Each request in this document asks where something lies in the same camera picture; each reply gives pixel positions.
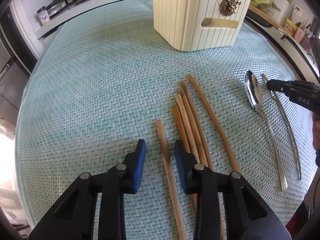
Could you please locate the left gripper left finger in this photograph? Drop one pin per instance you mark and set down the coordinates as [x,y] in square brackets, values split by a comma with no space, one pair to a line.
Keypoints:
[72,215]

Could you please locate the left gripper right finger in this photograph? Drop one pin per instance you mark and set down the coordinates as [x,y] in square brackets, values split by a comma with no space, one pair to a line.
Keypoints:
[247,215]

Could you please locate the metal chopstick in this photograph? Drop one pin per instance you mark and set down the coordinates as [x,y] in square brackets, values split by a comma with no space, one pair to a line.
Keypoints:
[292,137]

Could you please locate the metal spoon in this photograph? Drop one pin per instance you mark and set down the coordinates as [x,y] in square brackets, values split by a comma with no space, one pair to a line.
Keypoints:
[255,98]

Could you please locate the wooden chopstick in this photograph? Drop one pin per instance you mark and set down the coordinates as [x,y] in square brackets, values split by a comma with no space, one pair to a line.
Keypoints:
[187,127]
[216,122]
[204,142]
[196,135]
[180,127]
[171,180]

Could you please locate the person's right hand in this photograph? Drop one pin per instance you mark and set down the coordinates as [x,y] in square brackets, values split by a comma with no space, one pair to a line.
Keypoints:
[316,131]

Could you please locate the yellow packet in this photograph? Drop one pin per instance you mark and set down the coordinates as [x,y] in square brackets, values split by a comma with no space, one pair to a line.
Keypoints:
[289,26]

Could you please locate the wooden cutting board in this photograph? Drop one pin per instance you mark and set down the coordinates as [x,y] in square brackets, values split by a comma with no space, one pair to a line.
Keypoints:
[269,19]

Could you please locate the white knife block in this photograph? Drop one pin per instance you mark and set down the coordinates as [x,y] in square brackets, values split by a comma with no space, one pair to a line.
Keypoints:
[283,10]

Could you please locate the bag of yellow green items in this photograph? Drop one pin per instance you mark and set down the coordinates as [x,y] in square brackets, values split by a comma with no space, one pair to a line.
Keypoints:
[265,6]

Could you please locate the green woven table mat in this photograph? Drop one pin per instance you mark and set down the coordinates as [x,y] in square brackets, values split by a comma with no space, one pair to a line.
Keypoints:
[104,81]

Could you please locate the cream utensil holder box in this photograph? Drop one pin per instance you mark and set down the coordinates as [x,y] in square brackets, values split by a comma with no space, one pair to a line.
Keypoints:
[191,25]

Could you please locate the grey refrigerator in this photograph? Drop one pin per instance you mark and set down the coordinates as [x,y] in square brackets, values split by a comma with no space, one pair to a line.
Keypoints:
[14,74]

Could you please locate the white spice jar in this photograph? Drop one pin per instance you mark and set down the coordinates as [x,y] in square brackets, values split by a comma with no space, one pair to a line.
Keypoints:
[43,15]

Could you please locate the black spice rack tray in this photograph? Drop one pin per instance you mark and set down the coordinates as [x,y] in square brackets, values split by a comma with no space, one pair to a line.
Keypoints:
[55,7]

